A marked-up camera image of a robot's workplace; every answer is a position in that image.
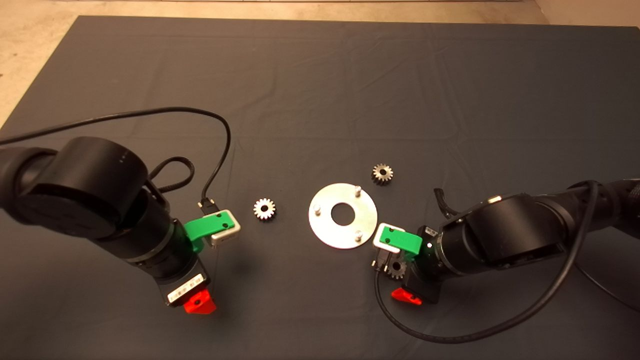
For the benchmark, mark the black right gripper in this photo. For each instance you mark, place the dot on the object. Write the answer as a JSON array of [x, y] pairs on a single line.
[[425, 282]]

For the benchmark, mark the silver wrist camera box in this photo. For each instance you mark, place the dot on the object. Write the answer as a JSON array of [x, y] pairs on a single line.
[[376, 242], [225, 239]]

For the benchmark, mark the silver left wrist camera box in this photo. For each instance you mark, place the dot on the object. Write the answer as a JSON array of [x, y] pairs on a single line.
[[225, 239]]

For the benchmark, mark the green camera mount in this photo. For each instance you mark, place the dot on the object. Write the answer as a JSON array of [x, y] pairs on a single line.
[[205, 225], [400, 242]]

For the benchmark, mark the green left camera mount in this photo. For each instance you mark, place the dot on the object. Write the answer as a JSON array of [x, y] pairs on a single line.
[[205, 225]]

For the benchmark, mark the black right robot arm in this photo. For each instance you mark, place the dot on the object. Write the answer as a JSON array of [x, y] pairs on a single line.
[[510, 230]]

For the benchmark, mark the green right camera mount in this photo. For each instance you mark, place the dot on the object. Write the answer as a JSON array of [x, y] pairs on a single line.
[[400, 242]]

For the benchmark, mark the round metal carrier plate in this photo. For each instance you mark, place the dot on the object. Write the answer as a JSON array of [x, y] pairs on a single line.
[[325, 230]]

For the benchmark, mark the dark grey table cloth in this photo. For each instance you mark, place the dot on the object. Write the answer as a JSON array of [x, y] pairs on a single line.
[[320, 75]]

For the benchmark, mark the small steel planetary gear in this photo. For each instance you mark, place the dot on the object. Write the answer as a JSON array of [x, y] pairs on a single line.
[[260, 212], [398, 271], [378, 177]]

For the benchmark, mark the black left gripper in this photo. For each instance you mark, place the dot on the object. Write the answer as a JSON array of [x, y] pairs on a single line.
[[180, 272]]

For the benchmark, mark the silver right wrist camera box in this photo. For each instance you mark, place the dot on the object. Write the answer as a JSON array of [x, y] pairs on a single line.
[[376, 242]]

